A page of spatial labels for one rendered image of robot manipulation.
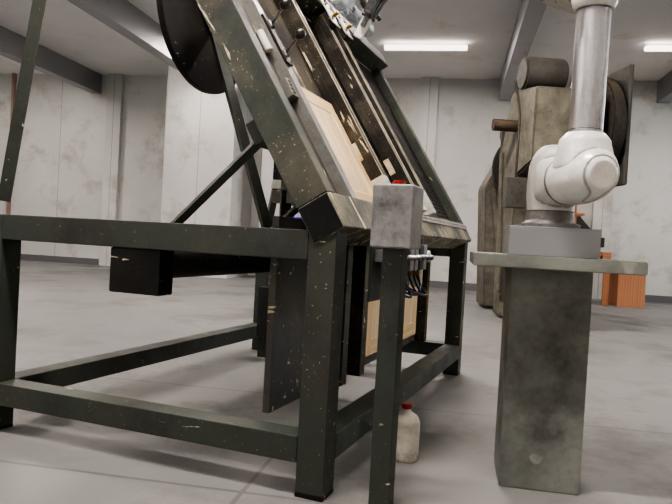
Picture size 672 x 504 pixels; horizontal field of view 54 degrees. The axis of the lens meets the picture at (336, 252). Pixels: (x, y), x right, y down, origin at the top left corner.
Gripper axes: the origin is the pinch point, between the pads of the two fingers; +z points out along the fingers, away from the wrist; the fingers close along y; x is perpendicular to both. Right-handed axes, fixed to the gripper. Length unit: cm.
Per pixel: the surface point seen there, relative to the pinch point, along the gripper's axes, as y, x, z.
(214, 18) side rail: 18.7, -37.8, 20.9
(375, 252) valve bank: -2, 39, 61
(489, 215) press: -632, 50, 12
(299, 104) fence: -3.4, -8.3, 30.8
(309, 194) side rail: 24, 17, 54
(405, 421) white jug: -18, 75, 109
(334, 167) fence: -1.4, 13.3, 43.7
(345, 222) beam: 23, 31, 56
